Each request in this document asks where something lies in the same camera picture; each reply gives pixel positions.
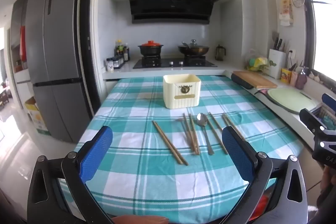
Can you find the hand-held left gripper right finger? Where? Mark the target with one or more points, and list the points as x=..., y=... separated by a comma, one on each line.
x=237, y=158

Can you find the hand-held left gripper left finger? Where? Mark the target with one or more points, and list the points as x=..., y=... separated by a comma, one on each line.
x=97, y=153

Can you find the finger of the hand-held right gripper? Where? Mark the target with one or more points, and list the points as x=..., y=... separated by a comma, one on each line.
x=330, y=102
x=309, y=119

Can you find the metal spoon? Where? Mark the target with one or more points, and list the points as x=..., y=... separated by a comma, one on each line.
x=202, y=120

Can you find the cream utensil holder box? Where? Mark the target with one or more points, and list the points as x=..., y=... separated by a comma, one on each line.
x=181, y=92

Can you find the person's left hand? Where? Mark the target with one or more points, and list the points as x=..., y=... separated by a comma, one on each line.
x=141, y=220

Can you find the light green cutting board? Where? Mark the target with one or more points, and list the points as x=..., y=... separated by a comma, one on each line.
x=288, y=99

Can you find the pink soap bottle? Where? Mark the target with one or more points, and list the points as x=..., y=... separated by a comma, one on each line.
x=301, y=81

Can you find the teal checkered tablecloth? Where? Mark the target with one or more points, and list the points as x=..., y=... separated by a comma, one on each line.
x=136, y=179

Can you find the yellow box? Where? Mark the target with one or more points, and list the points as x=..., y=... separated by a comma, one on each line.
x=285, y=76

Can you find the white knife block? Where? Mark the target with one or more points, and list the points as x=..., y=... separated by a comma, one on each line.
x=276, y=64

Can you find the wooden cutting board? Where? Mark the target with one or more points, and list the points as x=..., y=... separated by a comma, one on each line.
x=254, y=79

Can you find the window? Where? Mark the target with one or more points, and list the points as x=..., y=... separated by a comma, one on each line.
x=323, y=29

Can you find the cardboard box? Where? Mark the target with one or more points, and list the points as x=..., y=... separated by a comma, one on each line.
x=35, y=113

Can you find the plastic bag with vegetables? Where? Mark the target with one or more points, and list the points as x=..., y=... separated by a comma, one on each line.
x=256, y=62

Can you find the grey spatula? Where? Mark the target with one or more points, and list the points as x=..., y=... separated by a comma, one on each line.
x=274, y=36

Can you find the white label spice jar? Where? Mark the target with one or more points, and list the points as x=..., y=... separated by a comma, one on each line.
x=109, y=65

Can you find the black lid spice jar set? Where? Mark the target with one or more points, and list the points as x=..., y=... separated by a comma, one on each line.
x=118, y=61

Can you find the dark sauce bottle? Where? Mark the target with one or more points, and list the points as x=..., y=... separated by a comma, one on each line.
x=126, y=53

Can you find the grey refrigerator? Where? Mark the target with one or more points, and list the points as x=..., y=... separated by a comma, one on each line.
x=57, y=56

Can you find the dark glass pitcher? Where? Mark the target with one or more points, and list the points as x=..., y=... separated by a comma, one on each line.
x=220, y=54

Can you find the yellow cap sauce bottle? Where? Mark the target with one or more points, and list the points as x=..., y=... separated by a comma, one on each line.
x=119, y=49

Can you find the black gas cooktop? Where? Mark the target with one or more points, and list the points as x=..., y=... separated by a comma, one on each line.
x=168, y=63

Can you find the black clay pot red lid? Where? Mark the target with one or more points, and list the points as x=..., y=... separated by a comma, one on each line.
x=151, y=50

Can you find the wok with glass lid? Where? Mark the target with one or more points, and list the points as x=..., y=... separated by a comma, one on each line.
x=194, y=50

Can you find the red hanging cloth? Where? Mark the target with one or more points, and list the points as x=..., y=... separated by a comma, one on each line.
x=23, y=43

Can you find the black range hood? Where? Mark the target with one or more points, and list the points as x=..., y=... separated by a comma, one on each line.
x=170, y=11

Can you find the wall socket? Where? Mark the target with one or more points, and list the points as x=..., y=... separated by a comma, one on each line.
x=292, y=52

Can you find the wall hanging calendar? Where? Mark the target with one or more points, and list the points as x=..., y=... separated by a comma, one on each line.
x=285, y=10

